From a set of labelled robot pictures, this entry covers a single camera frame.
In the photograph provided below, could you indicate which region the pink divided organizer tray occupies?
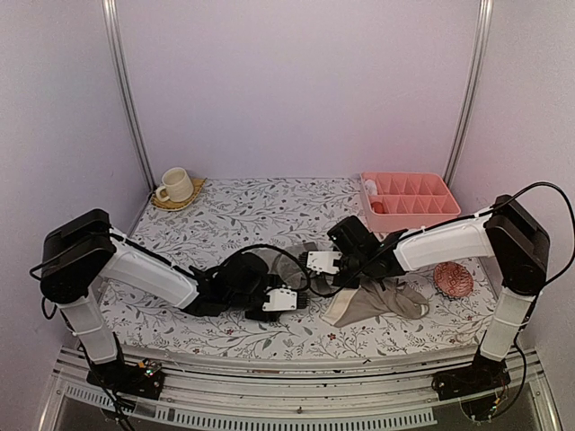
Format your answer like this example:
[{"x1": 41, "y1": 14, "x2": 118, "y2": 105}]
[{"x1": 360, "y1": 172, "x2": 461, "y2": 233}]

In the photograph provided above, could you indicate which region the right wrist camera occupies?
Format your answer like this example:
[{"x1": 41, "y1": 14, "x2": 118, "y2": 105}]
[{"x1": 299, "y1": 251, "x2": 342, "y2": 275}]

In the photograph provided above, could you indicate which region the red item in tray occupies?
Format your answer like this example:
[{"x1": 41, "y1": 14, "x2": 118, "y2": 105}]
[{"x1": 371, "y1": 202, "x2": 385, "y2": 214}]

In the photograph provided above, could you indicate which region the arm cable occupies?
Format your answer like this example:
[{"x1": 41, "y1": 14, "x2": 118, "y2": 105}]
[
  {"x1": 224, "y1": 244, "x2": 342, "y2": 297},
  {"x1": 491, "y1": 181, "x2": 571, "y2": 293}
]

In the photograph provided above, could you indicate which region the floral tablecloth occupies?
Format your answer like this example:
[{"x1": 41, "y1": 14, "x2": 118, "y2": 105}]
[{"x1": 101, "y1": 179, "x2": 475, "y2": 361}]

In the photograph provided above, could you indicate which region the grey boxer briefs white trim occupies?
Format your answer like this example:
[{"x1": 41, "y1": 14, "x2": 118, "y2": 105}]
[{"x1": 253, "y1": 242, "x2": 332, "y2": 295}]

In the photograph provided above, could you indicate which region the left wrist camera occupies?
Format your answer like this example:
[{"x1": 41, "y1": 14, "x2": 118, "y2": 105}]
[{"x1": 262, "y1": 288, "x2": 309, "y2": 312}]

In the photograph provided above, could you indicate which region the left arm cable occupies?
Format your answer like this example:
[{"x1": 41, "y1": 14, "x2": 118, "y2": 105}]
[{"x1": 224, "y1": 244, "x2": 342, "y2": 297}]

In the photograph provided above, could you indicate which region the cream ceramic mug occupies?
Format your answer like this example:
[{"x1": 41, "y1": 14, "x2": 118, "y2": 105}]
[{"x1": 155, "y1": 167, "x2": 195, "y2": 203}]

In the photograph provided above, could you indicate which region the woven bamboo coaster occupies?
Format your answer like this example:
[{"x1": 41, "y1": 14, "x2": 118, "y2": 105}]
[{"x1": 150, "y1": 177, "x2": 208, "y2": 212}]

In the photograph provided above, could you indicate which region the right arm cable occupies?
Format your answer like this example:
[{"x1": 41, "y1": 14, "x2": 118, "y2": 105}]
[{"x1": 491, "y1": 181, "x2": 571, "y2": 293}]

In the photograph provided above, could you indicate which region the aluminium frame post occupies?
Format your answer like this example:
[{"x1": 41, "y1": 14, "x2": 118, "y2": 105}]
[
  {"x1": 102, "y1": 0, "x2": 155, "y2": 189},
  {"x1": 443, "y1": 0, "x2": 494, "y2": 187}
]

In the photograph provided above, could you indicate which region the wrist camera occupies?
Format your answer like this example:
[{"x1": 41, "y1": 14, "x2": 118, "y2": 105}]
[
  {"x1": 262, "y1": 288, "x2": 309, "y2": 312},
  {"x1": 299, "y1": 251, "x2": 342, "y2": 275}
]

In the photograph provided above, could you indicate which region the white item in tray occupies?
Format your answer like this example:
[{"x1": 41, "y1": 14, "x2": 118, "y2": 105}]
[{"x1": 364, "y1": 179, "x2": 378, "y2": 196}]

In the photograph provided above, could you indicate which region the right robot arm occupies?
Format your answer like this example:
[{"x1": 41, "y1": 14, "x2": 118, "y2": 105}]
[{"x1": 325, "y1": 195, "x2": 550, "y2": 400}]

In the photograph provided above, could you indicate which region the front aluminium rail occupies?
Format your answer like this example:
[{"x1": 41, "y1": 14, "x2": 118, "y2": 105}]
[{"x1": 38, "y1": 345, "x2": 562, "y2": 431}]

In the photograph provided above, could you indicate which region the red patterned bowl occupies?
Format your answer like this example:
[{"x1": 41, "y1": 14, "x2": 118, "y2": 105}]
[{"x1": 433, "y1": 261, "x2": 473, "y2": 299}]

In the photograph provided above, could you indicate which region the right aluminium frame post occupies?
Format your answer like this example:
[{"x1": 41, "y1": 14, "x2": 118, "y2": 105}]
[{"x1": 443, "y1": 0, "x2": 494, "y2": 187}]

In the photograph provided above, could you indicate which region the left aluminium frame post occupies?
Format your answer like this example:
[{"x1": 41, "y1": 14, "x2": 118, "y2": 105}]
[{"x1": 102, "y1": 0, "x2": 155, "y2": 189}]

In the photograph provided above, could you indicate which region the taupe underwear cream waistband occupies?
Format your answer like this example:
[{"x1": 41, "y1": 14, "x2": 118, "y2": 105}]
[{"x1": 322, "y1": 278, "x2": 429, "y2": 328}]

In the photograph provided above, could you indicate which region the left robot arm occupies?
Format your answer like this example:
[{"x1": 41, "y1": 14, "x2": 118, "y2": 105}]
[{"x1": 29, "y1": 209, "x2": 297, "y2": 398}]

